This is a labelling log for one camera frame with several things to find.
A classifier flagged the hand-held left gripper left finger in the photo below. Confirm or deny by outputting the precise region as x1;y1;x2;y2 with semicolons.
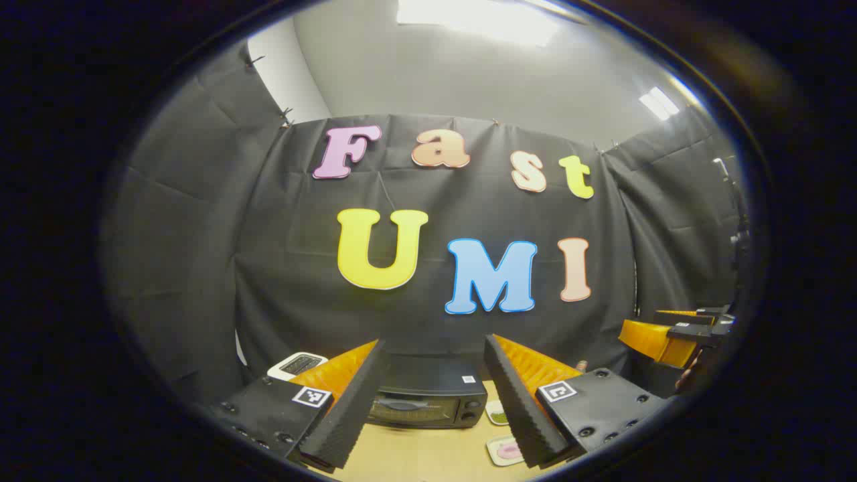
212;338;392;471

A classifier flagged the white toaster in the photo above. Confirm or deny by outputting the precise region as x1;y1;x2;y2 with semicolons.
266;351;329;383

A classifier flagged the black backdrop cloth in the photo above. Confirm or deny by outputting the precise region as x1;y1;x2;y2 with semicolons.
100;40;751;416

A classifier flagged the small ceiling light panel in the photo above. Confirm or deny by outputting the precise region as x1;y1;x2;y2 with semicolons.
638;86;682;122

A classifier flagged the large ceiling light panel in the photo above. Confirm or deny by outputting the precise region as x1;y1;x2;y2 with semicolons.
396;0;562;48

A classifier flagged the cream square plate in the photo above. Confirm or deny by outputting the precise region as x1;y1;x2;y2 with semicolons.
486;434;527;468

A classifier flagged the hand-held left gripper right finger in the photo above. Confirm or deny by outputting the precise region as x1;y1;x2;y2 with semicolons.
482;333;672;469

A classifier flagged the black electric oven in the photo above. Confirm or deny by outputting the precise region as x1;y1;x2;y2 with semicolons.
366;353;489;430

